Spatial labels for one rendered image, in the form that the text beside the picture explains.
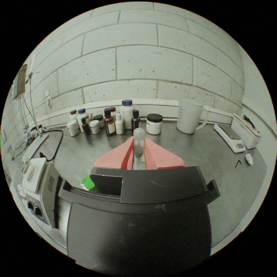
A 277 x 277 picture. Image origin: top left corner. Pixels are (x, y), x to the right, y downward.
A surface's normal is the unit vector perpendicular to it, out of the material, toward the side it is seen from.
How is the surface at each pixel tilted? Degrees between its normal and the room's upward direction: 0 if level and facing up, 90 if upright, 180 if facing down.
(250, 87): 90
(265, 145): 90
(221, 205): 0
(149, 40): 90
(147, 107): 90
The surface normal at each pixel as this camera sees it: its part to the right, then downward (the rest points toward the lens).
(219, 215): 0.00, -0.81
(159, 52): 0.02, 0.58
